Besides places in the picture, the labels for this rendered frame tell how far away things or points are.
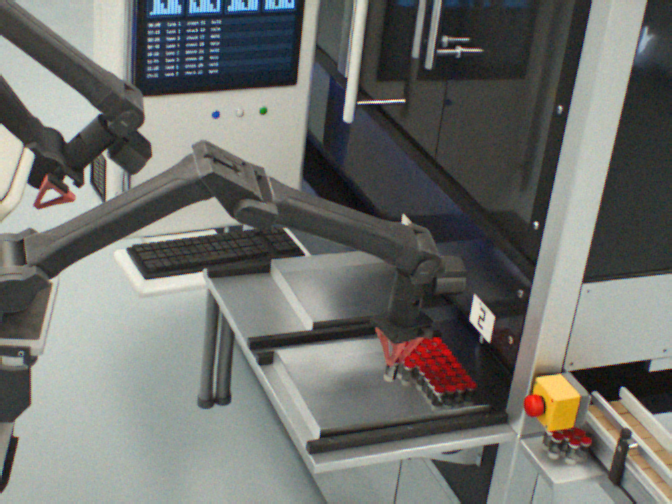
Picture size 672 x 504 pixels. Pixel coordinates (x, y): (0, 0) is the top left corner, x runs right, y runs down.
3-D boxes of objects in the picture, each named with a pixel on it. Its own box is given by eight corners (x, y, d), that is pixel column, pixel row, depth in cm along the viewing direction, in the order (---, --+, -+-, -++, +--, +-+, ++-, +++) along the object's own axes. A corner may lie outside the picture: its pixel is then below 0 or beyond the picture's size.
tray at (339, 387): (429, 345, 257) (432, 330, 256) (486, 419, 237) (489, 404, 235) (272, 364, 245) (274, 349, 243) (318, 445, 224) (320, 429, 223)
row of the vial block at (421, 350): (416, 357, 252) (419, 338, 250) (454, 409, 238) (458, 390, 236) (406, 359, 251) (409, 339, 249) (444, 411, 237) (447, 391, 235)
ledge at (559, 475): (581, 436, 238) (583, 428, 237) (618, 478, 228) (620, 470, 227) (517, 447, 233) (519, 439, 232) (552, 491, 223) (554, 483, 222)
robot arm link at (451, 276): (405, 226, 220) (420, 261, 214) (465, 224, 223) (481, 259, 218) (389, 273, 228) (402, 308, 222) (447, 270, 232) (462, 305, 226)
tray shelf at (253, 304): (399, 255, 293) (400, 248, 293) (549, 434, 238) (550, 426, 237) (202, 275, 276) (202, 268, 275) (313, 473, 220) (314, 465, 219)
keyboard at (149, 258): (282, 230, 310) (282, 222, 309) (305, 257, 299) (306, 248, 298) (125, 251, 293) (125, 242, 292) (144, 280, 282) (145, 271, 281)
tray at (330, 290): (409, 258, 289) (411, 245, 287) (459, 318, 268) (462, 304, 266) (270, 273, 276) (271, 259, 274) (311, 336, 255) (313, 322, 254)
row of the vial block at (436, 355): (426, 356, 253) (429, 337, 251) (465, 408, 239) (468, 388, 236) (416, 357, 252) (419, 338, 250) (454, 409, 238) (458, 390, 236)
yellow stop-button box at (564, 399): (562, 403, 230) (569, 371, 226) (582, 427, 224) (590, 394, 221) (526, 409, 227) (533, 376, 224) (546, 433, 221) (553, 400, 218)
